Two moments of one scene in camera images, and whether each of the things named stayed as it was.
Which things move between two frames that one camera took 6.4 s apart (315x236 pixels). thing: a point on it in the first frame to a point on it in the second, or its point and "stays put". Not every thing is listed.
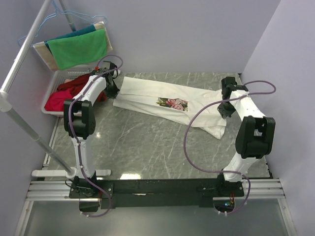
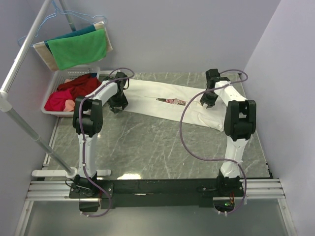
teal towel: [91, 28] stays put
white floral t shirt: [174, 102] stays put
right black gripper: [224, 113] to [210, 103]
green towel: [75, 50] stays put
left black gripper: [113, 93] to [123, 103]
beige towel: [42, 50] stays put
